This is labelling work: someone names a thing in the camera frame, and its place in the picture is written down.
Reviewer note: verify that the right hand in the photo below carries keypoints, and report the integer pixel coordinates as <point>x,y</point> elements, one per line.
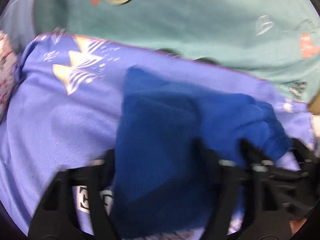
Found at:
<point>295,225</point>

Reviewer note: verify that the blue pants with red lining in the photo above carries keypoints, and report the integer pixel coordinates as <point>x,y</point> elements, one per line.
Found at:
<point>169,140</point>

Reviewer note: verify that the green patterned bedsheet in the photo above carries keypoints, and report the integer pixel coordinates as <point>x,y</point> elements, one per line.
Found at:
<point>276,40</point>

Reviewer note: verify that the floral red white quilt roll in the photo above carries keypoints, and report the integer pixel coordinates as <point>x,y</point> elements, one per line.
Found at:
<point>7,67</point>

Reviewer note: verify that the purple patterned bedsheet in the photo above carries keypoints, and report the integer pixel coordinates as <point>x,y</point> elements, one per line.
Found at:
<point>67,105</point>

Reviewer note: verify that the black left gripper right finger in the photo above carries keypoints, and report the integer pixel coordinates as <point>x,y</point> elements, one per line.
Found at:
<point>247,202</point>

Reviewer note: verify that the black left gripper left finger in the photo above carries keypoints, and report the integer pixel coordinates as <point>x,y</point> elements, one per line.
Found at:
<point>56,215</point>

